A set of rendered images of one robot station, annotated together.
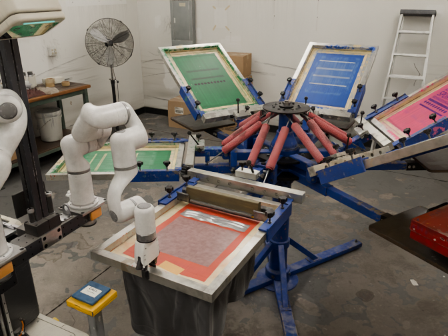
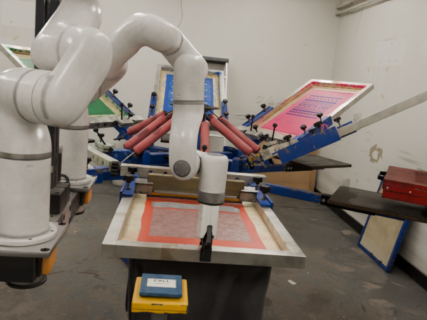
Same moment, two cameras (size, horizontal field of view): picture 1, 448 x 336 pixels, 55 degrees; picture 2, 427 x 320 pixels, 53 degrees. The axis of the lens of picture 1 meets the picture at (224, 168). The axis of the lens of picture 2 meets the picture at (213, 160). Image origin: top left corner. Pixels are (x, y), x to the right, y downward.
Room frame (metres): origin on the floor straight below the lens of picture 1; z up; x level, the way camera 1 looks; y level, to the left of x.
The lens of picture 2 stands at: (0.44, 0.97, 1.46)
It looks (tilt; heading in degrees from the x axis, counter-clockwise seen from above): 10 degrees down; 325
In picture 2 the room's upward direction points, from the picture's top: 6 degrees clockwise
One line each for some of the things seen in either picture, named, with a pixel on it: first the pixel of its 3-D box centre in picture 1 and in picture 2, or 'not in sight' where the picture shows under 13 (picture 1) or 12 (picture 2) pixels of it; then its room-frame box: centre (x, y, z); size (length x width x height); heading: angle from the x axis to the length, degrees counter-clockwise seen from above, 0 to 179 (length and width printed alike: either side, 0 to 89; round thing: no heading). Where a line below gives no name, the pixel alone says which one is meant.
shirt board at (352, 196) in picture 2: (361, 205); (295, 191); (2.09, -0.74, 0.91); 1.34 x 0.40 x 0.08; 31
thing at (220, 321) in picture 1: (233, 291); not in sight; (1.59, -0.04, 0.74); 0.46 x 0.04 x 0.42; 151
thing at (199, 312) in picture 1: (165, 308); (196, 313); (1.48, 0.25, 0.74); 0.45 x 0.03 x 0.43; 61
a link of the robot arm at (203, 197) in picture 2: (147, 233); (211, 194); (1.42, 0.29, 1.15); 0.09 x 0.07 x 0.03; 151
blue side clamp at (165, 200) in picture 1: (179, 195); (129, 190); (2.08, 0.24, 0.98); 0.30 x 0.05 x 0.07; 151
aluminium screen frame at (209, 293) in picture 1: (199, 229); (198, 213); (1.74, 0.11, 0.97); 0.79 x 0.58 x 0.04; 151
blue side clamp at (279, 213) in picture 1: (275, 220); (259, 200); (1.82, -0.25, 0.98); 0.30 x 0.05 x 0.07; 151
